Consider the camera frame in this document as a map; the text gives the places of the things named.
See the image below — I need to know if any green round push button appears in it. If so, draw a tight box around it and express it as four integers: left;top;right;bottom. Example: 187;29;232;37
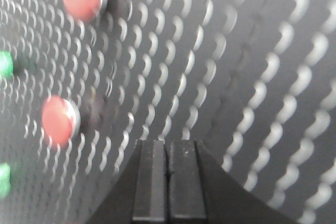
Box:
0;51;13;77

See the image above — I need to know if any lower red mushroom button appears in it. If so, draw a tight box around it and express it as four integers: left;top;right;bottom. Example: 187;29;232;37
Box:
41;95;81;148

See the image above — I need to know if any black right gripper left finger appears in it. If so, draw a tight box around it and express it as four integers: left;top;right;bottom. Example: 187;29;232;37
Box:
132;140;166;221

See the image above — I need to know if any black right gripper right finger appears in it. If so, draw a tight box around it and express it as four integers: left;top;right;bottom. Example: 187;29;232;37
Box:
169;140;207;221

